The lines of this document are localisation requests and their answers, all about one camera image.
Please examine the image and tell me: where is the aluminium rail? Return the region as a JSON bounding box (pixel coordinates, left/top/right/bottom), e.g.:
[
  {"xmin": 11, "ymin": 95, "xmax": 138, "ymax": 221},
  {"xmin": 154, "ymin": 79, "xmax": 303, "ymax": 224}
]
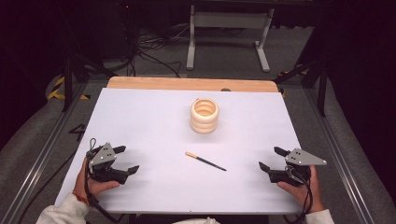
[
  {"xmin": 0, "ymin": 83, "xmax": 89, "ymax": 224},
  {"xmin": 303, "ymin": 88, "xmax": 375, "ymax": 224}
]

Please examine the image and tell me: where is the hand-held gripper black cable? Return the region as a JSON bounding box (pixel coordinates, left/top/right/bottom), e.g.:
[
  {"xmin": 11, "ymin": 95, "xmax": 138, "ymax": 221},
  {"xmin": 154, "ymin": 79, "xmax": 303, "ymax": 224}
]
[
  {"xmin": 83, "ymin": 137, "xmax": 126, "ymax": 224},
  {"xmin": 283, "ymin": 165, "xmax": 314, "ymax": 224}
]

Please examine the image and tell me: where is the black floor cable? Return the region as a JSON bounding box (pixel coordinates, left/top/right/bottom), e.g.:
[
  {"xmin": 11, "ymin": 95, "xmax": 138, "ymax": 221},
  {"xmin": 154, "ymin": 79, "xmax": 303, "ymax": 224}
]
[{"xmin": 17, "ymin": 149, "xmax": 78, "ymax": 224}]

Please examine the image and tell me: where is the red bracelet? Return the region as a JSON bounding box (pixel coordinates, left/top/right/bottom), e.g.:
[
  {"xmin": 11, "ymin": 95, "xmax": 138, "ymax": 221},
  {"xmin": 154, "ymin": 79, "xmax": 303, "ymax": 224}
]
[{"xmin": 72, "ymin": 189, "xmax": 90, "ymax": 206}]

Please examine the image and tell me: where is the left hand-held gripper black cable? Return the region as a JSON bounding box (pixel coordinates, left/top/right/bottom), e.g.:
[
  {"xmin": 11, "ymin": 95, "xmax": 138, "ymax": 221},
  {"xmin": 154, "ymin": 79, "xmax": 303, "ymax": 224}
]
[{"xmin": 83, "ymin": 137, "xmax": 126, "ymax": 224}]

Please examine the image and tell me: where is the white metal stand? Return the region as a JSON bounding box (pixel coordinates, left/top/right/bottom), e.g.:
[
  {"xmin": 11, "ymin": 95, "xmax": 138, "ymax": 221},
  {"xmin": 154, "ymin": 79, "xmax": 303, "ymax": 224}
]
[{"xmin": 186, "ymin": 4, "xmax": 276, "ymax": 74}]

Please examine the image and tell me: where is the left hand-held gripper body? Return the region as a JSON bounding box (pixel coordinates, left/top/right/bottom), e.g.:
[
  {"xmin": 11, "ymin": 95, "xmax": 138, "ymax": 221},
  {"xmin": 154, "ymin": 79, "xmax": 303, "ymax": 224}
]
[{"xmin": 86, "ymin": 142, "xmax": 131, "ymax": 185}]

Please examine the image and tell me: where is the bundle of floor cables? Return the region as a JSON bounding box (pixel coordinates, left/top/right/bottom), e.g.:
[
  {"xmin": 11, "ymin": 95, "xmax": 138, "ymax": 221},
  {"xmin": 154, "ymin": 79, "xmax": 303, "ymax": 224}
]
[{"xmin": 133, "ymin": 23, "xmax": 191, "ymax": 78}]

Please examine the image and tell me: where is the black tripod stand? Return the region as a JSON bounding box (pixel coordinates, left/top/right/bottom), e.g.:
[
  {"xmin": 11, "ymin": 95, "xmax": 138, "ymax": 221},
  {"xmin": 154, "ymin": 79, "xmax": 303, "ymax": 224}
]
[
  {"xmin": 273, "ymin": 55, "xmax": 329, "ymax": 118},
  {"xmin": 61, "ymin": 50, "xmax": 120, "ymax": 113}
]

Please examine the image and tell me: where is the person's left hand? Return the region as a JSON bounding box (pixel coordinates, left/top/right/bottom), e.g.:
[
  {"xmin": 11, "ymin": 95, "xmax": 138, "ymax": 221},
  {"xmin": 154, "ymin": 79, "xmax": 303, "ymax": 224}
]
[{"xmin": 73, "ymin": 157, "xmax": 121, "ymax": 198}]

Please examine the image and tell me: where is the white board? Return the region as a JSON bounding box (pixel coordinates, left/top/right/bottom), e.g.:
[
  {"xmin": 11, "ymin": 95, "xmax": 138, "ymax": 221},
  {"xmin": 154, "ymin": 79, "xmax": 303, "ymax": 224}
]
[{"xmin": 54, "ymin": 87, "xmax": 304, "ymax": 216}]

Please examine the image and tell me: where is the right hand-held gripper black cable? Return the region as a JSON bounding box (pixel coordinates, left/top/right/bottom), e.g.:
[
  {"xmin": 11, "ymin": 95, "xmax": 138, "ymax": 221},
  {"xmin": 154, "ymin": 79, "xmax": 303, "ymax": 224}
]
[{"xmin": 283, "ymin": 165, "xmax": 314, "ymax": 224}]

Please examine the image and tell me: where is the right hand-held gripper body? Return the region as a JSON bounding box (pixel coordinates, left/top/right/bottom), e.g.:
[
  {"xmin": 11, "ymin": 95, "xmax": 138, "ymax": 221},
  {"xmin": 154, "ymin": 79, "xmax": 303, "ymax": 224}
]
[{"xmin": 268, "ymin": 147, "xmax": 328, "ymax": 188}]

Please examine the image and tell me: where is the black pencil with wooden end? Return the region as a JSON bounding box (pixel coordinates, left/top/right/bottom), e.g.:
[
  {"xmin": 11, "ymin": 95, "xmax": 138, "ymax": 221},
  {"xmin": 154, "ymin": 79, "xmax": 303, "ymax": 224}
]
[{"xmin": 185, "ymin": 151, "xmax": 228, "ymax": 173}]

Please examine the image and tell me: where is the wooden table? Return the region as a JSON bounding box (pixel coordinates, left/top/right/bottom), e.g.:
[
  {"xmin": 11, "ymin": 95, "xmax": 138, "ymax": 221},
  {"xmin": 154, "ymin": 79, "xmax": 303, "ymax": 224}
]
[{"xmin": 106, "ymin": 76, "xmax": 279, "ymax": 93}]

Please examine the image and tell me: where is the person's right hand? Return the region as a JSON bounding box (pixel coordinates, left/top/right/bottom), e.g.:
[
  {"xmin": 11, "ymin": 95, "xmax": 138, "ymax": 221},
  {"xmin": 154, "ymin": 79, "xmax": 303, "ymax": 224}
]
[{"xmin": 276, "ymin": 164, "xmax": 325, "ymax": 215}]

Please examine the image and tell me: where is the ribbed wooden pen holder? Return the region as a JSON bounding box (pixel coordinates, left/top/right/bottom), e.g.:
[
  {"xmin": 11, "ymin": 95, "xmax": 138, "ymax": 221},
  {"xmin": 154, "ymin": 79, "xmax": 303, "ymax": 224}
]
[{"xmin": 190, "ymin": 98, "xmax": 220, "ymax": 135}]

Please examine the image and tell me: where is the person's white clothing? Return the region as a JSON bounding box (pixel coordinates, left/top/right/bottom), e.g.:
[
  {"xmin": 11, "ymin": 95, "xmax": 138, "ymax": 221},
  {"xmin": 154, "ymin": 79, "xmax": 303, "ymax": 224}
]
[{"xmin": 172, "ymin": 217, "xmax": 221, "ymax": 224}]

